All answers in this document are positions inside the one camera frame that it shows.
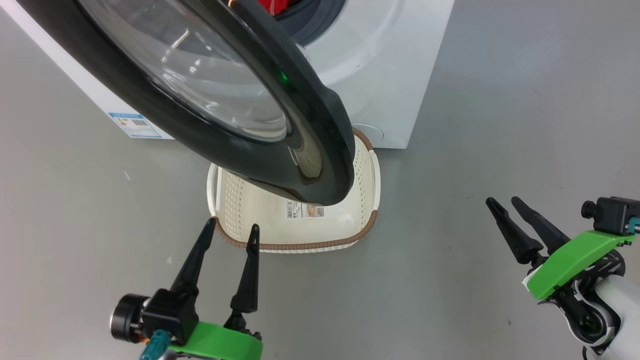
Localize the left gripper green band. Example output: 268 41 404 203
169 216 264 360

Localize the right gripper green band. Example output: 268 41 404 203
486 196 637 301

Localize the black round glass washer door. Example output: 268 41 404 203
15 0 357 207

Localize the red and white garment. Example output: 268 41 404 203
257 0 301 17

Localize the cream perforated laundry basket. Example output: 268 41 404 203
207 128 382 254

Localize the basket product label sticker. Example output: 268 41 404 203
285 200 325 220

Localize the white front-load washing machine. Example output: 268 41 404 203
0 0 456 150

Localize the grey rubber door gasket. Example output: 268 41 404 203
275 0 347 46

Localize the blue energy label sticker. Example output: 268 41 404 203
108 112 162 139

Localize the round white filter cover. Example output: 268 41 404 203
352 124 385 143

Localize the teal left camera cable connector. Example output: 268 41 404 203
140 330 173 360

